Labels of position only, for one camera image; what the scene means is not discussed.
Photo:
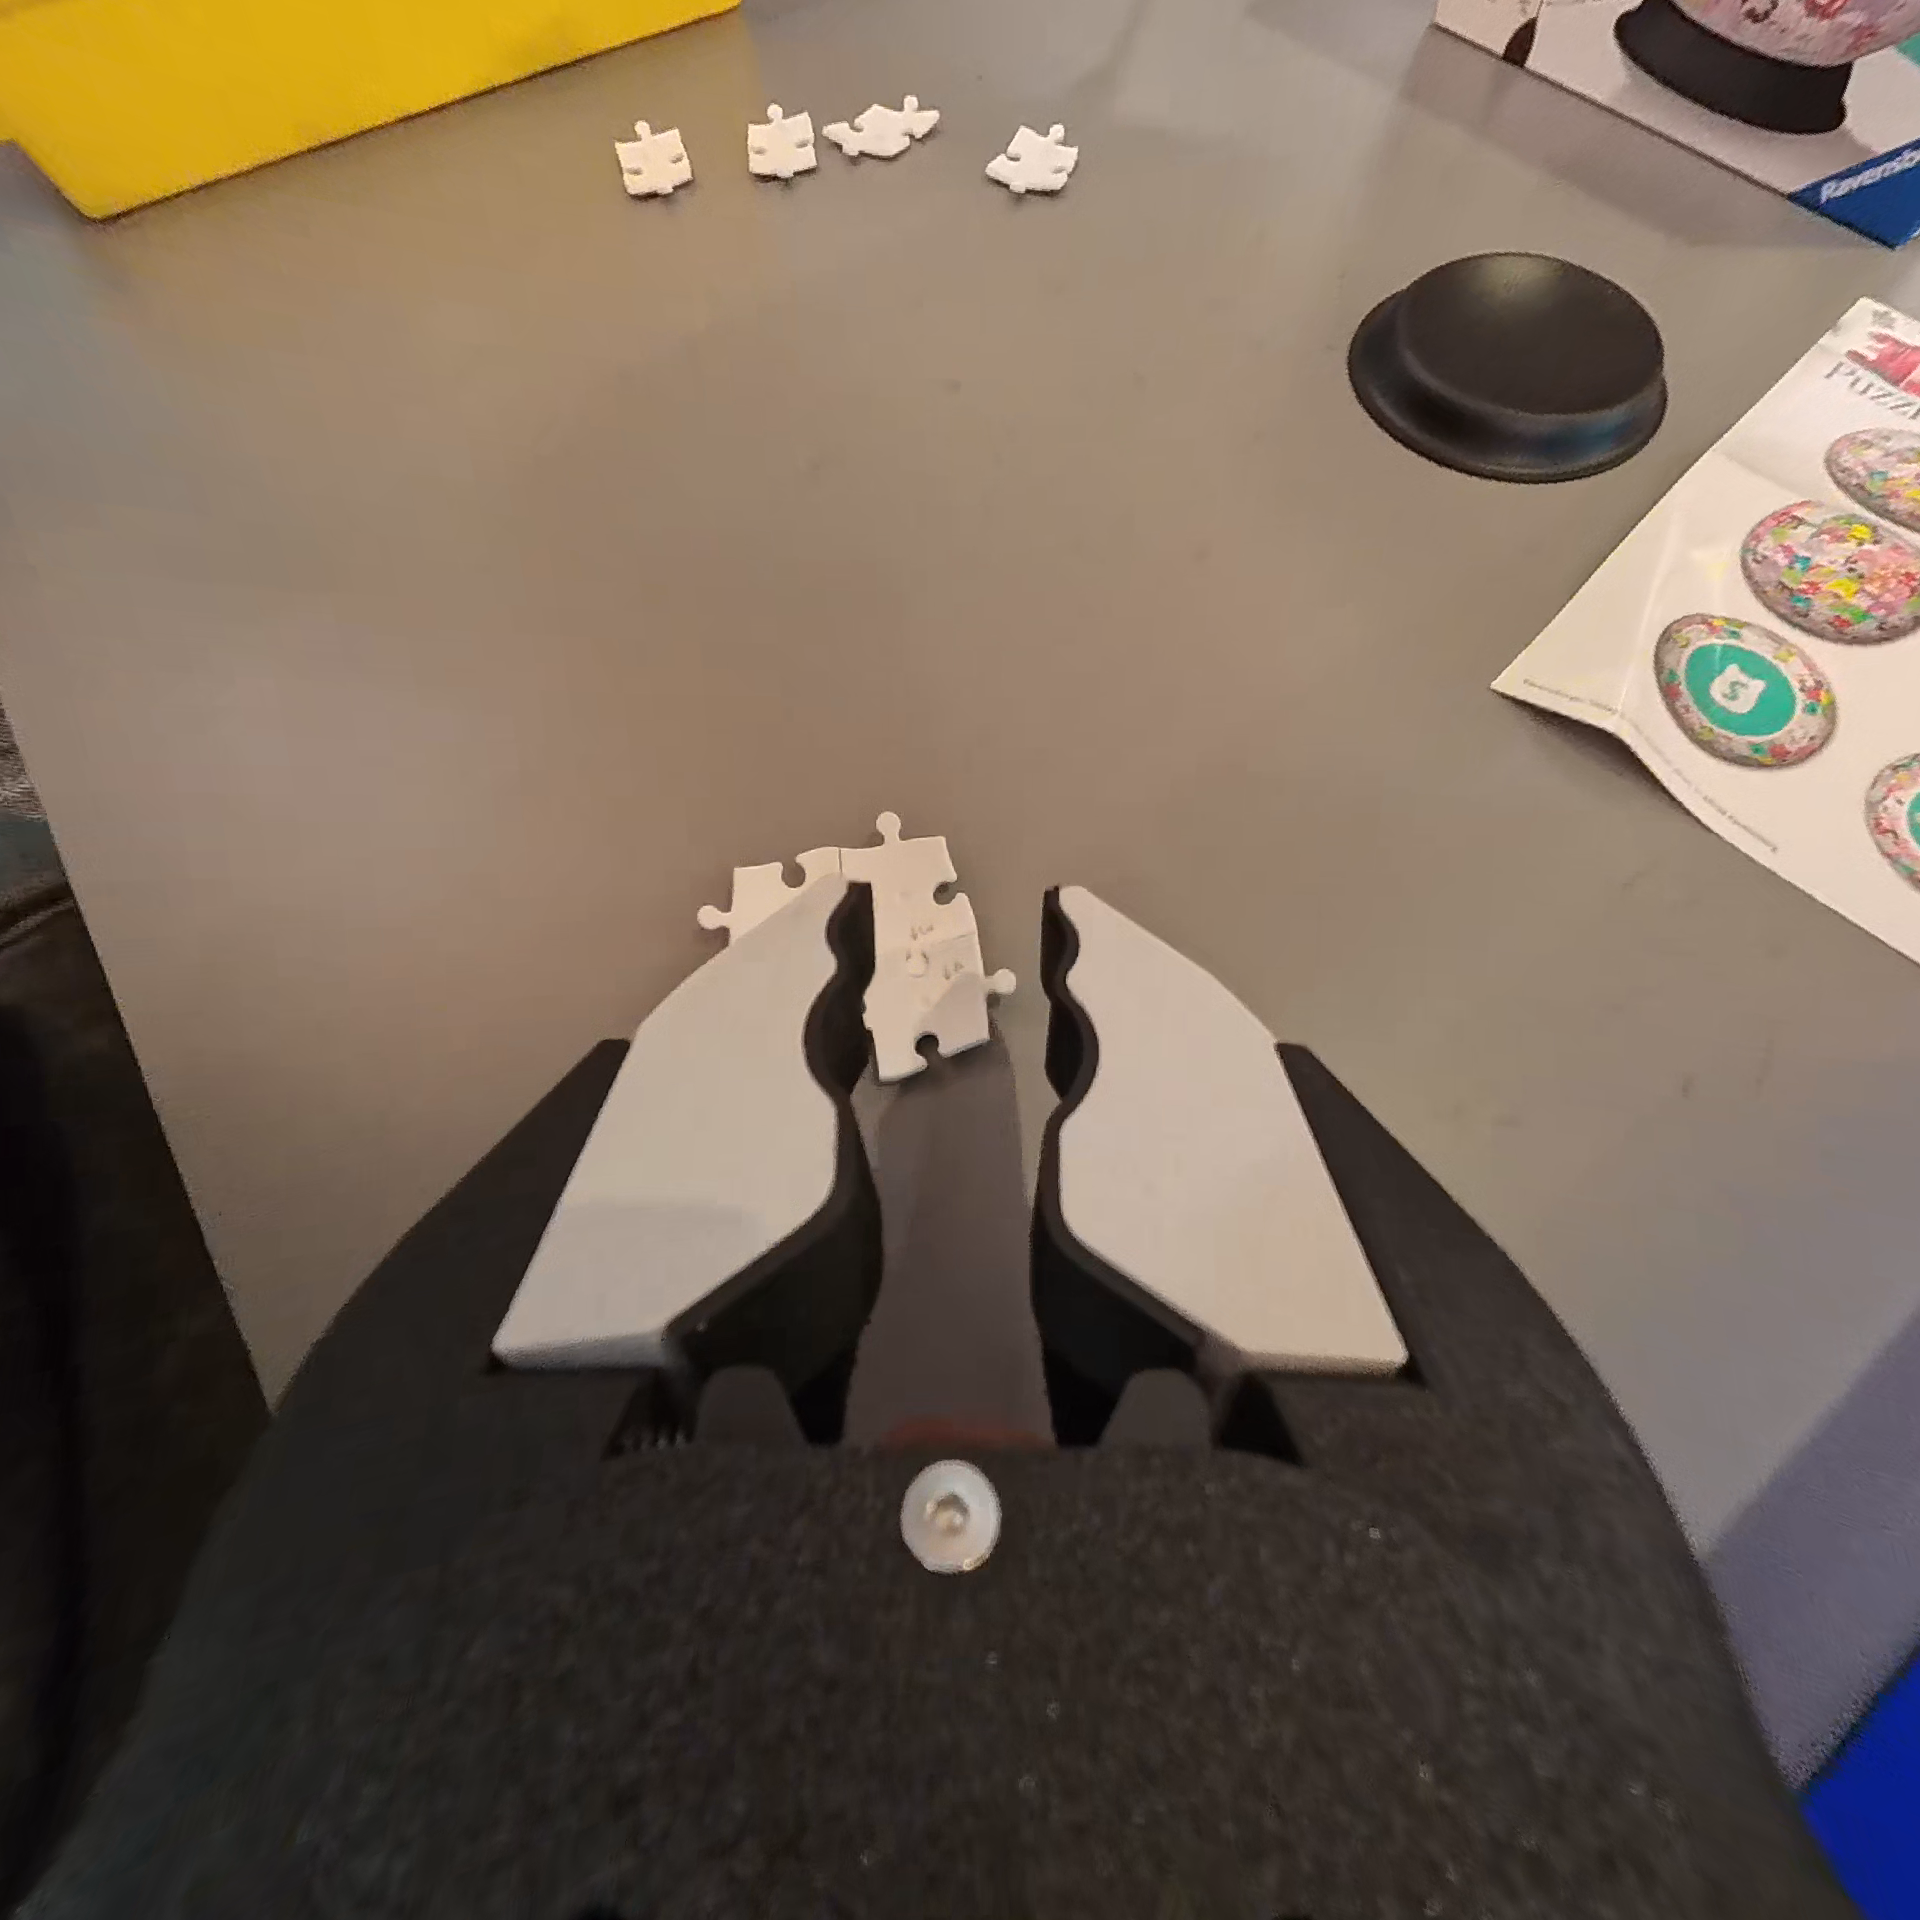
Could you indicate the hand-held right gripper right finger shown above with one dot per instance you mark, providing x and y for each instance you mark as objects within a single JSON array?
[{"x": 1214, "y": 1184}]

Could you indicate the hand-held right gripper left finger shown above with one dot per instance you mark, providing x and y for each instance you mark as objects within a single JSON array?
[{"x": 692, "y": 1184}]

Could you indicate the white printed instruction leaflet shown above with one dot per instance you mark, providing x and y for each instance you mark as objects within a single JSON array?
[{"x": 1636, "y": 661}]

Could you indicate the yellow plastic bin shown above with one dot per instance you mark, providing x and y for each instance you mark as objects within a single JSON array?
[{"x": 225, "y": 105}]

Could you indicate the colourful puzzle ball box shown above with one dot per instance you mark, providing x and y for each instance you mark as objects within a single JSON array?
[{"x": 1876, "y": 148}]

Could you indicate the person's dark grey garment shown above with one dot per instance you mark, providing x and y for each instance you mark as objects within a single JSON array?
[{"x": 90, "y": 1348}]

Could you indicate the black round stand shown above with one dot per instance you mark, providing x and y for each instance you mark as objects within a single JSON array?
[{"x": 1501, "y": 346}]

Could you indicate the blue object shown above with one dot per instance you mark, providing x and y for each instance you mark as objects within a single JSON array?
[{"x": 1876, "y": 1829}]

